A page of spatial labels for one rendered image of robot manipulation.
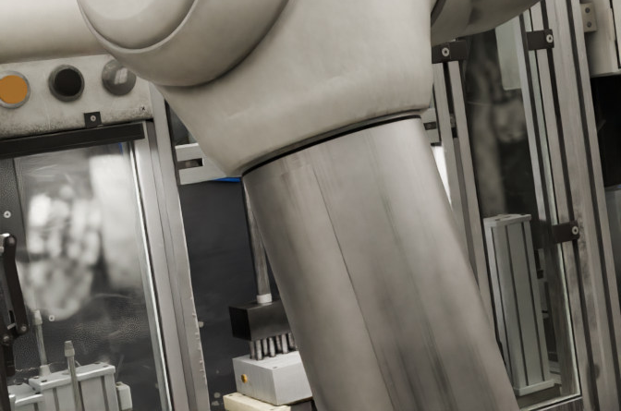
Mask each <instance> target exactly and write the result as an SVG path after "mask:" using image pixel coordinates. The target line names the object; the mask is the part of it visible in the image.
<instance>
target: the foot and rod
mask: <svg viewBox="0 0 621 411"><path fill-rule="evenodd" d="M239 181H240V187H241V194H242V200H243V206H244V212H245V219H246V226H247V231H248V238H249V244H250V256H251V262H252V269H253V275H254V282H255V287H256V294H257V300H252V301H249V302H244V303H240V304H236V305H232V306H228V308H229V315H230V320H231V327H232V333H233V337H235V338H238V339H242V340H246V341H251V342H254V341H258V340H261V339H265V338H269V337H274V336H277V335H281V334H285V333H289V332H292V331H291V328H290V325H289V321H288V318H287V315H286V311H285V308H284V305H283V302H282V299H281V296H280V295H277V296H271V289H270V283H269V276H268V270H267V264H266V258H265V251H264V244H263V242H262V236H261V233H260V230H259V227H258V225H257V222H256V219H255V216H254V213H253V209H252V207H251V204H250V199H249V196H248V193H247V190H246V188H245V185H244V181H243V178H242V176H240V177H239Z"/></svg>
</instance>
